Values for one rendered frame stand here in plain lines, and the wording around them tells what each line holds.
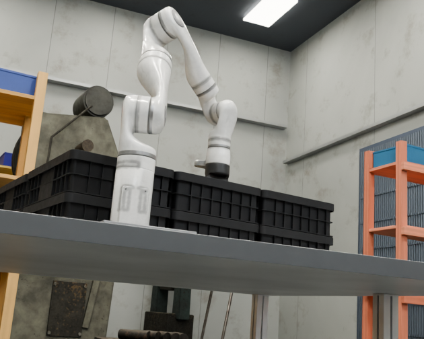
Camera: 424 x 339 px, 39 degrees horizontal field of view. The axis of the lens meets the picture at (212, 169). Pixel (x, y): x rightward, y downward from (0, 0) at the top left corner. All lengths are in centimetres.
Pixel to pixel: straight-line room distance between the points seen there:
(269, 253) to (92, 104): 600
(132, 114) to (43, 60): 1099
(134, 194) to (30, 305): 525
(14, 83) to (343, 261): 303
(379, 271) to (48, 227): 70
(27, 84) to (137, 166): 268
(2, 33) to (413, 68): 760
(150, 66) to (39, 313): 522
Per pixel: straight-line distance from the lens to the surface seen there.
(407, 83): 1051
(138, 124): 145
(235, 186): 175
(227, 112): 183
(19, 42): 1248
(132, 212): 139
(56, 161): 165
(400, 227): 563
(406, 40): 1083
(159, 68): 158
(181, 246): 114
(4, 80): 401
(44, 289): 662
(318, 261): 127
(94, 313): 678
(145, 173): 141
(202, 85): 183
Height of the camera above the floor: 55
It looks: 14 degrees up
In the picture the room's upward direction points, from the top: 4 degrees clockwise
